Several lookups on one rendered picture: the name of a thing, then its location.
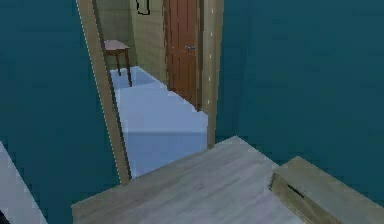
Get black framed wall picture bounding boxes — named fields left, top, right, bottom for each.
left=135, top=0, right=151, bottom=16

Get pale wooden table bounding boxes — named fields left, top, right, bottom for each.
left=71, top=135, right=306, bottom=224

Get brown wooden room door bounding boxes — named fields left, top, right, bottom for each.
left=165, top=0, right=204, bottom=112

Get white furniture slab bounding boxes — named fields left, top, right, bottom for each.
left=0, top=141, right=50, bottom=224

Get tan cardboard box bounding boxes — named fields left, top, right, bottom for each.
left=269, top=155, right=384, bottom=224

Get brown wooden side table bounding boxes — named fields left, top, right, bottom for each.
left=103, top=39, right=133, bottom=88

